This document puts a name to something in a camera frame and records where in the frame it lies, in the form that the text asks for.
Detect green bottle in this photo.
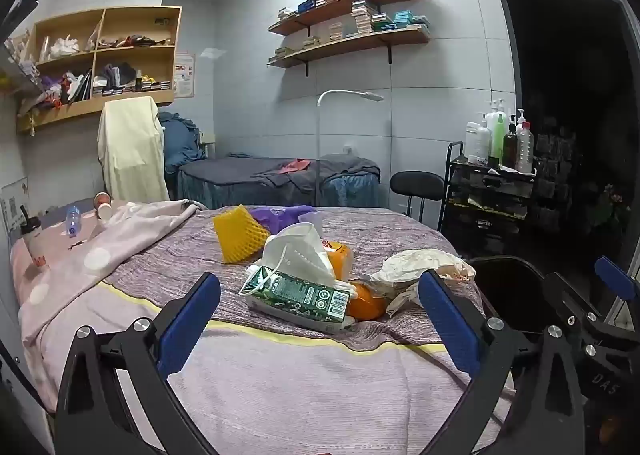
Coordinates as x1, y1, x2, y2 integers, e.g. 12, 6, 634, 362
487, 100, 509, 169

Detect clear bottle with red cap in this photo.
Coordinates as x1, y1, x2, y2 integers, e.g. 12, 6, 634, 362
516, 109, 535, 174

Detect yellow foam fruit net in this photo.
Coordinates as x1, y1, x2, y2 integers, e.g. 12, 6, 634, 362
212, 204, 271, 264

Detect black trash bin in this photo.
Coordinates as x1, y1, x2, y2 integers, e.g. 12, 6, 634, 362
467, 255, 557, 336

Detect person's right hand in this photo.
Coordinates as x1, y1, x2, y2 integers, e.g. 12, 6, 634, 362
597, 416, 625, 445

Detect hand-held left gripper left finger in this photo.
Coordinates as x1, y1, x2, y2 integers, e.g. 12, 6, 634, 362
54, 272, 222, 455

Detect dark glass door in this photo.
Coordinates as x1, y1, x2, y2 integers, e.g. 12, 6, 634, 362
492, 0, 640, 296

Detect green drink carton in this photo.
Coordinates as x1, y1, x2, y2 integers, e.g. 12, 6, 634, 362
238, 265, 351, 334

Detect wall poster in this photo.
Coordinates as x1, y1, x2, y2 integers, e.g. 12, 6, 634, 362
174, 52, 196, 98

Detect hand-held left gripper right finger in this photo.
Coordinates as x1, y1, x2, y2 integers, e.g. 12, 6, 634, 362
417, 269, 587, 455

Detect dark grey cloth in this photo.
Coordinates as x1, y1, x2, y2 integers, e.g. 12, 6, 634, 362
102, 62, 139, 89

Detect massage bed with grey cover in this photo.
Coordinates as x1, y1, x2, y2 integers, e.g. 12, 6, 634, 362
175, 152, 382, 210

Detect orange peel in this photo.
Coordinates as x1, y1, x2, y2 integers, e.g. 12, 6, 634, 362
347, 281, 389, 321

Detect wall notice paper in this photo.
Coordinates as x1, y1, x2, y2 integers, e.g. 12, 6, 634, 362
1, 178, 30, 236

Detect orange juice bottle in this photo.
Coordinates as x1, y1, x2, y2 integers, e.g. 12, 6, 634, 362
322, 241, 354, 282

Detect wall shelves with boxes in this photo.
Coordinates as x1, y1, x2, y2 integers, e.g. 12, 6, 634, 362
268, 0, 431, 63

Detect cream cloth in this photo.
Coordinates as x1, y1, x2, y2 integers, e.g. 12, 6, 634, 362
97, 96, 170, 203

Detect tumbler with black straw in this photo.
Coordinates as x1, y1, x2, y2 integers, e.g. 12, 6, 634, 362
19, 205, 49, 271

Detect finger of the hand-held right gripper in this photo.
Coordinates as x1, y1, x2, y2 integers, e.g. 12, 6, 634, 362
544, 273, 608, 338
595, 256, 640, 321

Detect white face mask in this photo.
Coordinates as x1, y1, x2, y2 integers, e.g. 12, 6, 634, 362
248, 222, 357, 293

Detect short wooden wall shelf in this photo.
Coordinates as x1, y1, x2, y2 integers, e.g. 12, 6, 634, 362
268, 0, 422, 36

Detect wooden wall cabinet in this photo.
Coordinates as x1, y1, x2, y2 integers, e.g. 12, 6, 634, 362
16, 5, 183, 135

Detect purple plastic bag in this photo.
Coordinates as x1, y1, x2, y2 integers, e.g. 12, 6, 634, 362
248, 205, 321, 236

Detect white floor lamp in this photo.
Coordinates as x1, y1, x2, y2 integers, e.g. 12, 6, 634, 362
316, 89, 385, 208

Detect white paper bag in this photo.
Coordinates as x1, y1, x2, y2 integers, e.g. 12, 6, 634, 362
370, 249, 477, 320

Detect long wooden wall shelf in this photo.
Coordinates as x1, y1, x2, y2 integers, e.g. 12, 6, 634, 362
266, 25, 432, 77

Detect black trolley cart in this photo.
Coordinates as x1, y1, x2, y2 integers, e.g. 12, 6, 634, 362
439, 141, 539, 256

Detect pink polka dot blanket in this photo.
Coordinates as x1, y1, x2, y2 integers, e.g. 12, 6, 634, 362
10, 200, 208, 336

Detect pink flower plant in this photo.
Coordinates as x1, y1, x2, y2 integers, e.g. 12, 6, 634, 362
595, 182, 631, 236

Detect brown pump bottle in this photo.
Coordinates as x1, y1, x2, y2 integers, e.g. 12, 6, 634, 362
502, 118, 520, 170

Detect white jar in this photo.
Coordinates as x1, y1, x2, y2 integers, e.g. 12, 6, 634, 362
464, 121, 482, 162

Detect blue cloth pile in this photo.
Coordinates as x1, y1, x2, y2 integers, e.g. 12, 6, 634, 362
159, 111, 206, 174

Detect purple striped blanket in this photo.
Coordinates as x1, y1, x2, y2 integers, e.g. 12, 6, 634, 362
50, 205, 518, 455

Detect black stool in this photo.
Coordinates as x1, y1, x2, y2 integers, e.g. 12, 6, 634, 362
389, 171, 446, 224

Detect white cloth bundle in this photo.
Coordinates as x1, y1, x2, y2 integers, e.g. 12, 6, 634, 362
50, 35, 81, 59

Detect white pump bottle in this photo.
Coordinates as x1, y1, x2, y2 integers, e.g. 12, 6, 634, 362
475, 112, 494, 165

